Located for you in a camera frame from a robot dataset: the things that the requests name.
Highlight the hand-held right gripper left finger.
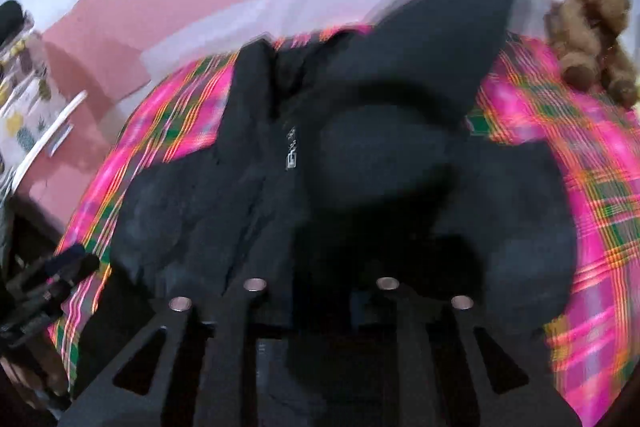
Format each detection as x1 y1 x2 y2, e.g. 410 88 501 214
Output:
57 277 268 427

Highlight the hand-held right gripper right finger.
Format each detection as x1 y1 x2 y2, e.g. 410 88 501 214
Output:
375 277 585 427

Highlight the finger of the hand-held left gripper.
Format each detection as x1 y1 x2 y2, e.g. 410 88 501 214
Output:
42 244 102 290

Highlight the black jacket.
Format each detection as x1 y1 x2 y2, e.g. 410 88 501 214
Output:
75 0 582 427

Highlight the pineapple printed cloth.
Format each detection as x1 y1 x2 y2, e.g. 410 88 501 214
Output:
0 32 67 190

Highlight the pink plaid blanket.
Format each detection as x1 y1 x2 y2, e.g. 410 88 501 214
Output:
47 24 640 427

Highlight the black object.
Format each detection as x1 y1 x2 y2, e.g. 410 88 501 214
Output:
0 0 37 46

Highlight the brown teddy bear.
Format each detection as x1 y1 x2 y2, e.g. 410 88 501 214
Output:
544 0 640 108

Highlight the white rail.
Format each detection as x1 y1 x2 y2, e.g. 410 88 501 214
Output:
12 90 89 194

